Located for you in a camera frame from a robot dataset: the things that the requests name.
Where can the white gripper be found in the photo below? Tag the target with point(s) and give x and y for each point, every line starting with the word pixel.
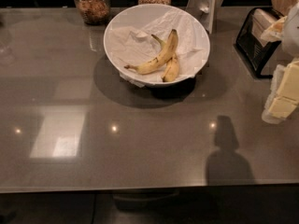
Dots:
pixel 292 32

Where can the long yellow banana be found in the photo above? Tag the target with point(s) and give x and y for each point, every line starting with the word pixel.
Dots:
pixel 168 49

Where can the short yellow banana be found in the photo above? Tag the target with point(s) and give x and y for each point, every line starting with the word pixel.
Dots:
pixel 172 69

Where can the white bowl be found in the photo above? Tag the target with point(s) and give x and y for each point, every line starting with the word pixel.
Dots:
pixel 155 14

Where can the white paper towel liner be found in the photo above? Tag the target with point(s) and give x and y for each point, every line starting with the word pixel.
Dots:
pixel 137 45

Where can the glass jar with nuts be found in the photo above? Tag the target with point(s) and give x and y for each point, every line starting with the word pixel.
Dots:
pixel 93 12

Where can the black wire napkin holder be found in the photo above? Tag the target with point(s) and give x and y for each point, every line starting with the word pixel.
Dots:
pixel 253 50

